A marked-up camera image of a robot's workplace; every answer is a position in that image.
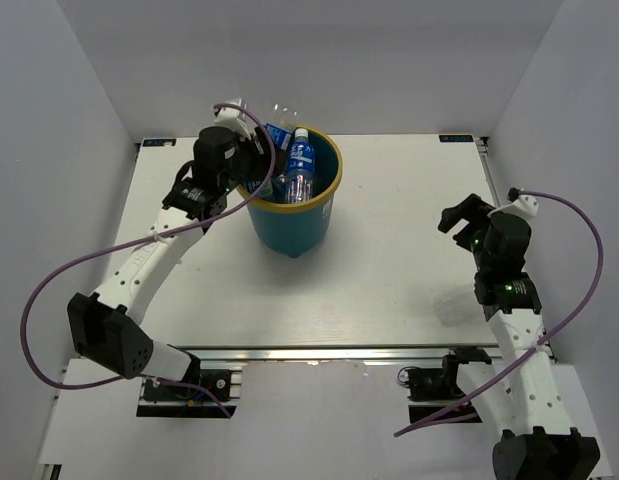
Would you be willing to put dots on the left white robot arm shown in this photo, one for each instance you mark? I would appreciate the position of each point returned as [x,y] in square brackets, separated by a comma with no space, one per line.
[106,325]

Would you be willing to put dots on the right corner marker sticker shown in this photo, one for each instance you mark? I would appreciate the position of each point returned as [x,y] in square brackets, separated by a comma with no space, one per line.
[456,138]

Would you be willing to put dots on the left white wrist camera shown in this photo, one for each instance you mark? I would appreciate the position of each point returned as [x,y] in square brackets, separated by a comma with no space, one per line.
[232,119]

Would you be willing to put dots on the aluminium front rail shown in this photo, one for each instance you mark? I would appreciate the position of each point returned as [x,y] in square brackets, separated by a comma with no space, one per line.
[427,356]

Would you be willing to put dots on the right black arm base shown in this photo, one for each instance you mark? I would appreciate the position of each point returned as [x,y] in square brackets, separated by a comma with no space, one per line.
[433,388]

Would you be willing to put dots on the clear bottle green white label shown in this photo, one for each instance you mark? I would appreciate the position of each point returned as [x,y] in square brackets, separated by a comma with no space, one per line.
[259,186]

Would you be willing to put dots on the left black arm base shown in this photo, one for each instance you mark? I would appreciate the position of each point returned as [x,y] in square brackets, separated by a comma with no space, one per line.
[163,401]

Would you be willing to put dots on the small bottle blue label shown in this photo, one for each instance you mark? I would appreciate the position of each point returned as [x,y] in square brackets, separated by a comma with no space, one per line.
[281,125]

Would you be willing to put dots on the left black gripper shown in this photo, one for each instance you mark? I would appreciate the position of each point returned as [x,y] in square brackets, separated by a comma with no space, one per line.
[261,164]

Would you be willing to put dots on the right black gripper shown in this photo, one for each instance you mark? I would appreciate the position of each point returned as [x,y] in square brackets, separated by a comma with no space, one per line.
[473,210]

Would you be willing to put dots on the corner marker sticker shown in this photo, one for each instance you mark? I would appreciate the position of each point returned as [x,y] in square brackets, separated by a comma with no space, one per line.
[456,138]
[158,142]

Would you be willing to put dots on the clear bottle dark blue label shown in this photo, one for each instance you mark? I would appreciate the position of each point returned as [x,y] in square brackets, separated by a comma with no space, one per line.
[300,168]

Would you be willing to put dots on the left corner marker sticker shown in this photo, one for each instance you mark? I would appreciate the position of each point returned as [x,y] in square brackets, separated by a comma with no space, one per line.
[158,142]

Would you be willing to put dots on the crushed clear unlabelled bottle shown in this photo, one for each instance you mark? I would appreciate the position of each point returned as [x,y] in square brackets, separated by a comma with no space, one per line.
[456,307]

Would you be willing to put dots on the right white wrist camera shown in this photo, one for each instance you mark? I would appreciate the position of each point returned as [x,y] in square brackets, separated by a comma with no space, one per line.
[521,204]

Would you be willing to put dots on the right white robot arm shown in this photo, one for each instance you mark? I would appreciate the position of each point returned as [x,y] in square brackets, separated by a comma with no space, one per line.
[535,437]

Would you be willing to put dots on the teal bin with yellow rim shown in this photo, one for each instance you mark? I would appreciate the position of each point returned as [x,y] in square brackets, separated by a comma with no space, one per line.
[288,228]

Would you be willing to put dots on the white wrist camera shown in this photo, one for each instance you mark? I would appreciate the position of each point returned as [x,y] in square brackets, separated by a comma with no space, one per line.
[521,204]
[232,119]

